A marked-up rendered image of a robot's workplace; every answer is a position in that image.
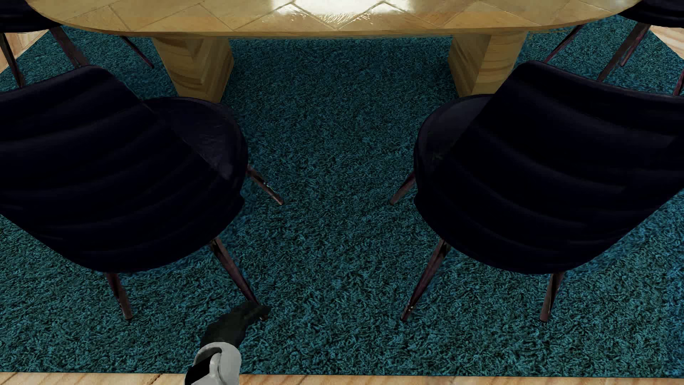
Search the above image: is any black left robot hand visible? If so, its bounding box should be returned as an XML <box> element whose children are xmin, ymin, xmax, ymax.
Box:
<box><xmin>200</xmin><ymin>301</ymin><xmax>271</xmax><ymax>349</ymax></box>

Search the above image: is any black upholstered chair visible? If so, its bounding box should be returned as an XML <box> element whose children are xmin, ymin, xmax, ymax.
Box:
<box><xmin>542</xmin><ymin>0</ymin><xmax>684</xmax><ymax>97</ymax></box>
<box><xmin>389</xmin><ymin>60</ymin><xmax>684</xmax><ymax>324</ymax></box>
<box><xmin>0</xmin><ymin>65</ymin><xmax>285</xmax><ymax>322</ymax></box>
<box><xmin>0</xmin><ymin>0</ymin><xmax>156</xmax><ymax>88</ymax></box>

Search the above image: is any teal shag rug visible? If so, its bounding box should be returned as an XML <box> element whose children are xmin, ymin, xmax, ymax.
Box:
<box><xmin>0</xmin><ymin>15</ymin><xmax>684</xmax><ymax>378</ymax></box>

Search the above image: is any light wooden dining table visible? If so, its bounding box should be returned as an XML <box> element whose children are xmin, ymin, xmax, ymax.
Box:
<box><xmin>26</xmin><ymin>0</ymin><xmax>642</xmax><ymax>103</ymax></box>

